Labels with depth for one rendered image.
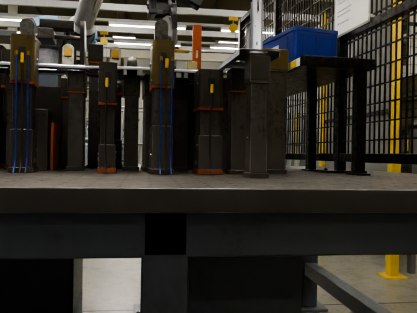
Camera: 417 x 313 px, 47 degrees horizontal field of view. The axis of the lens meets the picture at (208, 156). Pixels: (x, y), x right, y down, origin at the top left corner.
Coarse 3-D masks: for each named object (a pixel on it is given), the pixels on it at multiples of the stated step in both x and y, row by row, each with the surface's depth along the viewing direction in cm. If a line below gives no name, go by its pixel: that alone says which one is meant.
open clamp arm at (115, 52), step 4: (112, 48) 159; (116, 48) 159; (112, 52) 158; (116, 52) 158; (120, 52) 160; (112, 56) 158; (116, 56) 158; (120, 56) 159; (112, 60) 158; (116, 60) 159
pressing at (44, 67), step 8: (0, 64) 129; (8, 64) 129; (40, 64) 131; (48, 64) 132; (56, 64) 133; (0, 72) 146; (40, 72) 144; (48, 72) 144; (56, 72) 145; (64, 72) 145; (88, 72) 147; (96, 72) 146; (120, 72) 145; (144, 72) 144; (176, 72) 143; (184, 72) 143; (192, 72) 137; (224, 72) 139; (120, 80) 155; (192, 80) 160
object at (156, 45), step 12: (156, 48) 122; (168, 48) 122; (156, 60) 122; (168, 60) 122; (156, 72) 122; (168, 72) 122; (156, 84) 122; (168, 84) 123; (156, 96) 123; (168, 96) 124; (156, 108) 123; (168, 108) 124; (156, 120) 123; (168, 120) 124; (156, 132) 123; (168, 132) 123; (156, 144) 123; (168, 144) 123; (156, 156) 123; (168, 156) 123; (156, 168) 123; (168, 168) 123
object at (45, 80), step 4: (40, 76) 195; (44, 76) 195; (48, 76) 195; (52, 76) 195; (56, 76) 196; (40, 80) 195; (44, 80) 195; (48, 80) 195; (52, 80) 195; (56, 80) 196; (40, 84) 195; (44, 84) 195; (48, 84) 195; (52, 84) 195; (56, 84) 196
